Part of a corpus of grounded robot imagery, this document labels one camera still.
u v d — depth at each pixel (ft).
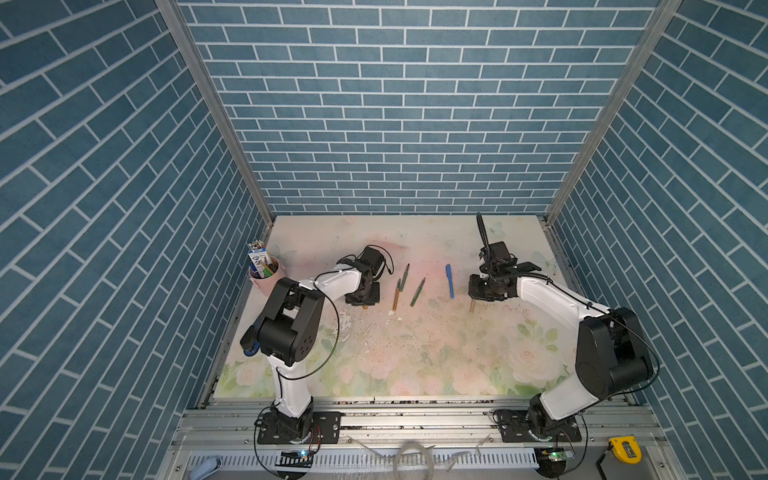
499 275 2.33
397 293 3.25
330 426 2.40
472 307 3.16
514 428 2.40
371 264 2.65
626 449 2.28
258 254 2.84
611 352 1.48
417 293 3.25
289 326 1.64
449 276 3.43
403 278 3.36
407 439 2.42
